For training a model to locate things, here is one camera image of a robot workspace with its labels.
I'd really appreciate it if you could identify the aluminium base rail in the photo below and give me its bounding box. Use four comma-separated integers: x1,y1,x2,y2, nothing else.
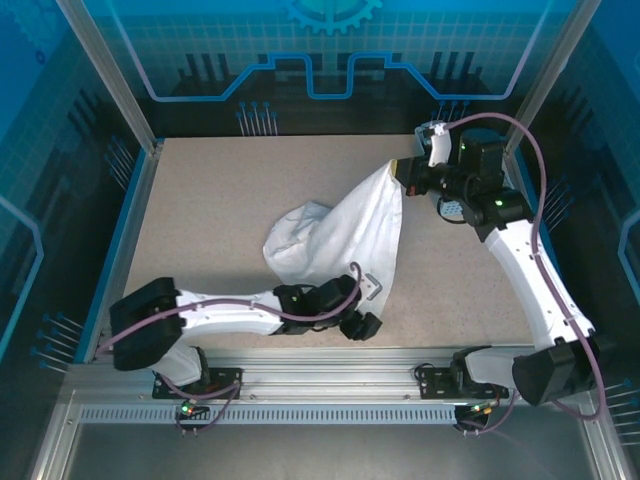
64,343,596,401

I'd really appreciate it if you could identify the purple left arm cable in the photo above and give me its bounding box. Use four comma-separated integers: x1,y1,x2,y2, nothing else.
94,262,364,437

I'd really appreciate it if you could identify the slotted grey cable duct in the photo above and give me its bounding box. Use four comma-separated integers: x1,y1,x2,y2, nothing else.
79,404,471,426

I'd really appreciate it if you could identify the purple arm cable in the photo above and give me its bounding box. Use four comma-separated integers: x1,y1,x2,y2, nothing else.
447,112,607,436
94,262,364,437

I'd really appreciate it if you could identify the white t-shirt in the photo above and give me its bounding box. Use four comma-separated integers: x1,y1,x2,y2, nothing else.
263,158,405,321

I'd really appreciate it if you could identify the aluminium frame post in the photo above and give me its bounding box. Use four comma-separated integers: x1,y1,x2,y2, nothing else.
53,0,165,155
502,0,605,156

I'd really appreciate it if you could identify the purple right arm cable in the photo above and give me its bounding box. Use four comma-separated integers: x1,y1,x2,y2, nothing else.
447,112,607,436

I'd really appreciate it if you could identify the aluminium table side rail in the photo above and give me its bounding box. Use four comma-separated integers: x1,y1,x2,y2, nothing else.
84,142,166,364

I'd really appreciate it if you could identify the light blue perforated basket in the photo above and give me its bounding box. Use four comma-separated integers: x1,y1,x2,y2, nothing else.
437,195,466,220

